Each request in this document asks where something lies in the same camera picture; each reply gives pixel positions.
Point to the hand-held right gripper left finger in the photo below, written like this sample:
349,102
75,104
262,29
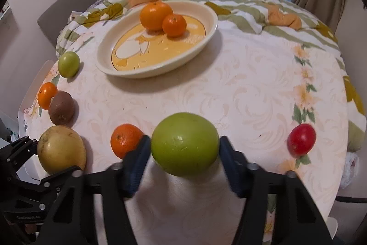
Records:
137,164

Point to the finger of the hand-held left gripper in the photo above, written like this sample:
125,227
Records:
54,180
20,148

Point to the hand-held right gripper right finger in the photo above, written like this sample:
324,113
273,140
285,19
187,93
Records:
232,167

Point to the small mandarin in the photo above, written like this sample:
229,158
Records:
46,95
124,140

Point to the yellow apple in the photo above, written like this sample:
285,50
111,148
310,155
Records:
61,151

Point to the large green apple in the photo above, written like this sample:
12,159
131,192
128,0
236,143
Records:
185,143

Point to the brown kiwi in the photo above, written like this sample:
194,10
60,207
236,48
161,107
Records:
61,110

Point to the red tomato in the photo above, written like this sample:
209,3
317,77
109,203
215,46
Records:
301,138

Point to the cream and yellow bowl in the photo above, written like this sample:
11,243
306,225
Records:
126,61

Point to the small green lime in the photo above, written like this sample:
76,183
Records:
68,64

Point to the white plastic bag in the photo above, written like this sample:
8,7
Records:
349,170

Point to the small framed picture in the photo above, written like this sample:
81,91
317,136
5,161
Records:
4,11

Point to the medium orange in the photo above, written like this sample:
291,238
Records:
175,26

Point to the grey headboard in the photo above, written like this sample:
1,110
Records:
66,9

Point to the large orange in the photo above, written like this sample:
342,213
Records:
153,15

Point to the green striped floral blanket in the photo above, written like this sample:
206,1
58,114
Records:
243,6

